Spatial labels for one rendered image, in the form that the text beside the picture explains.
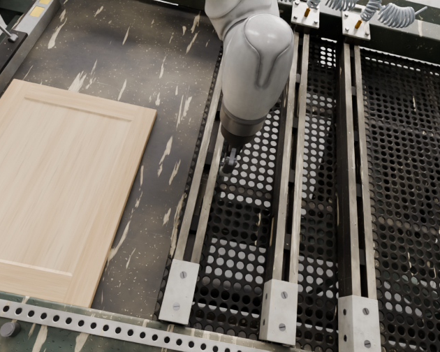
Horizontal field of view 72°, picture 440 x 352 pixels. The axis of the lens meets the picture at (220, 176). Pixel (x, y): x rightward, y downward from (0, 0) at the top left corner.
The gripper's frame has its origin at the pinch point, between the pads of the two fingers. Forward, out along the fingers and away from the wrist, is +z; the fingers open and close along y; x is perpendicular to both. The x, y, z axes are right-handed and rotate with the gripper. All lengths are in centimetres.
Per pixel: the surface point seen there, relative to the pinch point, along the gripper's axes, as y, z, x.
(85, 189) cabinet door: -11.2, 6.8, 34.6
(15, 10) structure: 53, 12, 87
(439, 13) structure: 124, 17, -94
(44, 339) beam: -45, 3, 29
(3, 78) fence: 18, 6, 70
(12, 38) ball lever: 30, 2, 72
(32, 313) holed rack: -41, 3, 33
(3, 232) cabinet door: -26, 7, 49
